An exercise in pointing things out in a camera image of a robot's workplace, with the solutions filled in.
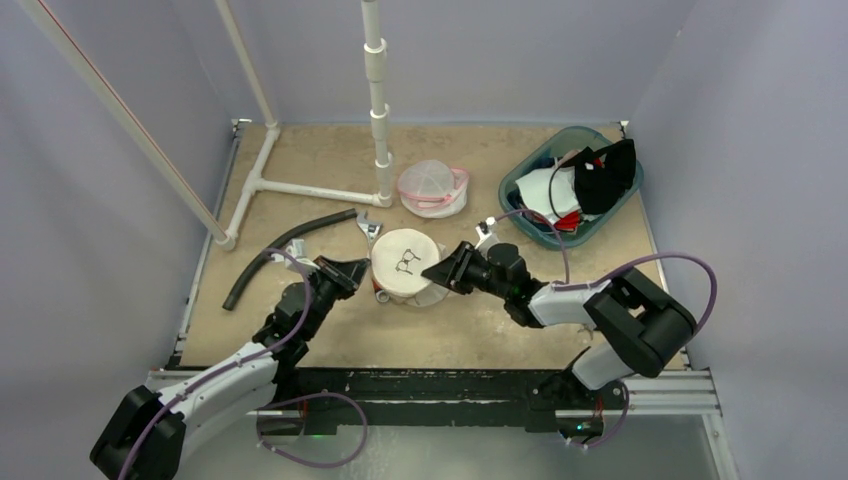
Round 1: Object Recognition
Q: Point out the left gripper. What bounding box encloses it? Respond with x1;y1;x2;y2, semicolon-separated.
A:
301;256;369;340

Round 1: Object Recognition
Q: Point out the pink-trimmed mesh laundry bag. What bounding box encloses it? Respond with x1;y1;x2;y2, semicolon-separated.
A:
396;159;470;219

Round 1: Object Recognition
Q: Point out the teal plastic bin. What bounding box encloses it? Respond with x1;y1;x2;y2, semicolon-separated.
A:
498;126;644;250

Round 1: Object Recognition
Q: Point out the pale mint green bra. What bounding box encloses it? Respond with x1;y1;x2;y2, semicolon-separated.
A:
515;167;581;223

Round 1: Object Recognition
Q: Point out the red and black bra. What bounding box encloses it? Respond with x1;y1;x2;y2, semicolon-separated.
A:
554;149;609;232

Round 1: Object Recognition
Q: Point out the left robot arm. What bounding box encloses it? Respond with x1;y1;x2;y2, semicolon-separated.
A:
89;248;371;479

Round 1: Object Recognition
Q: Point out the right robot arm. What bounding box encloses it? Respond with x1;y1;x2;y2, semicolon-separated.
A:
421;242;697;407

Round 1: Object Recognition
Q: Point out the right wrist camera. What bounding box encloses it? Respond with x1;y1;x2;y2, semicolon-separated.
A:
475;217;501;258

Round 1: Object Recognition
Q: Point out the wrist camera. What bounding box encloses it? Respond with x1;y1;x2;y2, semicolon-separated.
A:
475;217;501;258
284;238;318;274

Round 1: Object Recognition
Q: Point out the red-handled adjustable wrench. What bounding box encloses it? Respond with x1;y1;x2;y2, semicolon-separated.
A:
356;210;391;304

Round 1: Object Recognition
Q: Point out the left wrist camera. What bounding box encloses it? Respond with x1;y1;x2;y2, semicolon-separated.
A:
284;238;318;274

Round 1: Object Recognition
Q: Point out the black foam hose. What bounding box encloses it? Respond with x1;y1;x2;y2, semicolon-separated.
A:
221;207;359;313

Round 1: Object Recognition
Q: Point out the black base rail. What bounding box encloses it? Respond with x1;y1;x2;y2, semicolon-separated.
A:
268;367;623;435

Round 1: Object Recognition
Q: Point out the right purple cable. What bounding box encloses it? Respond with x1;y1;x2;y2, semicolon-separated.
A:
493;208;719;339

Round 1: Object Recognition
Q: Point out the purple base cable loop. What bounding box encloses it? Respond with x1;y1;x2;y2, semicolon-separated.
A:
255;392;370;470

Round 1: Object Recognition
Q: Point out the white PVC pipe frame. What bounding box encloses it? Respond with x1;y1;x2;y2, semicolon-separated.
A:
18;1;393;251

